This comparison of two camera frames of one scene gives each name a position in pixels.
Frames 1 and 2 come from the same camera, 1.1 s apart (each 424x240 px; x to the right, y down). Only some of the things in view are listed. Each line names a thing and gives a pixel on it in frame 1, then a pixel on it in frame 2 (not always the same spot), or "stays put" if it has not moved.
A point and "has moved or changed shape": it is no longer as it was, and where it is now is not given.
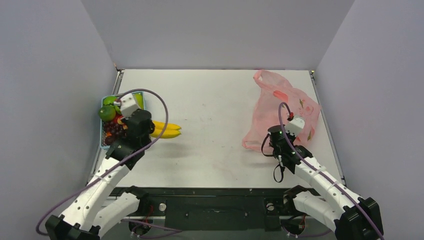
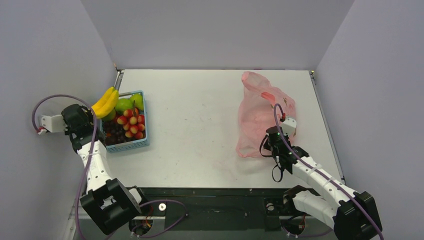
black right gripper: (278, 144) stays put
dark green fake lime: (107, 113) stays put
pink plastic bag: (271, 91) has moved or changed shape
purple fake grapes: (116, 130) stays put
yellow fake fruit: (171, 130) → (106, 104)
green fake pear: (138, 97) stays put
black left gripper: (126, 121) → (69, 128)
